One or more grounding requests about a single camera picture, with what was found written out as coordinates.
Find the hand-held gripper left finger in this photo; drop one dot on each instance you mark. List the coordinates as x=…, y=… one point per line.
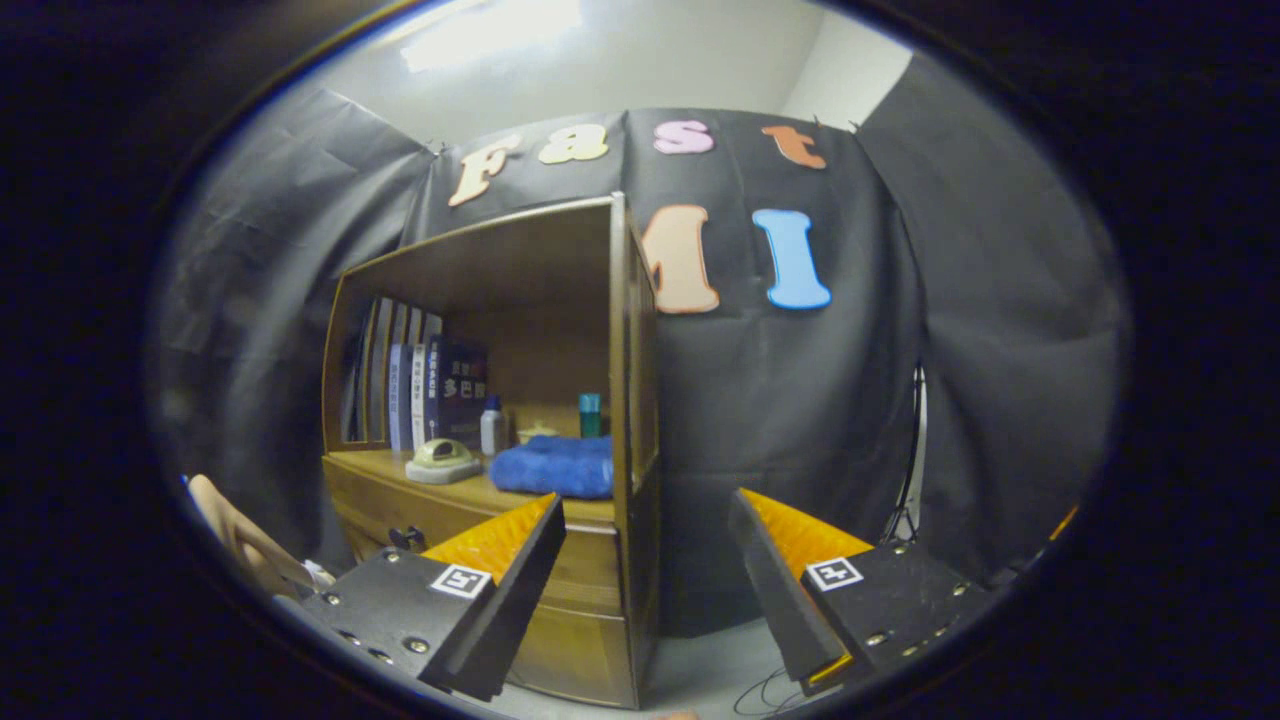
x=520, y=585

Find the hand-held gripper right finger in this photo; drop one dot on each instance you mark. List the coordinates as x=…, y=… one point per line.
x=775, y=590

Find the wooden drawer with black knob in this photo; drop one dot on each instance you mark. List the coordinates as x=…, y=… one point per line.
x=375, y=505

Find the wooden cabinet door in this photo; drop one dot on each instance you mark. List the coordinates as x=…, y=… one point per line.
x=575, y=650

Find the wooden countertop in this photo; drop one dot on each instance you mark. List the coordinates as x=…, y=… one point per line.
x=370, y=462

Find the wooden cabinet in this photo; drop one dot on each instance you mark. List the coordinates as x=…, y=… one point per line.
x=540, y=300

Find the blue towel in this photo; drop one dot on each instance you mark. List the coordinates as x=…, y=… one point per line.
x=555, y=467

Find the white bottle with blue cap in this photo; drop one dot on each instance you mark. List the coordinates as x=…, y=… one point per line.
x=491, y=430

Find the metal tripod stand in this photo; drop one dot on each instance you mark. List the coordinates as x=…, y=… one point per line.
x=910, y=470

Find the teal bottle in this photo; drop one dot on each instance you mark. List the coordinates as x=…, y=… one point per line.
x=590, y=415

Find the dark navy book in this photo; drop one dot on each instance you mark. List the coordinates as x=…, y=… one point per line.
x=460, y=390

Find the white book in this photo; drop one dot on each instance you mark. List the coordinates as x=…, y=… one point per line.
x=419, y=400

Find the light blue book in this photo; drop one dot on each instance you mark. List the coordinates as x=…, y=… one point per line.
x=398, y=400

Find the person's leg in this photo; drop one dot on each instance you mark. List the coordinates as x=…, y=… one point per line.
x=240, y=535

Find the black device with orange tip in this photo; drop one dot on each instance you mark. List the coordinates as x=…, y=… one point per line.
x=1062, y=525

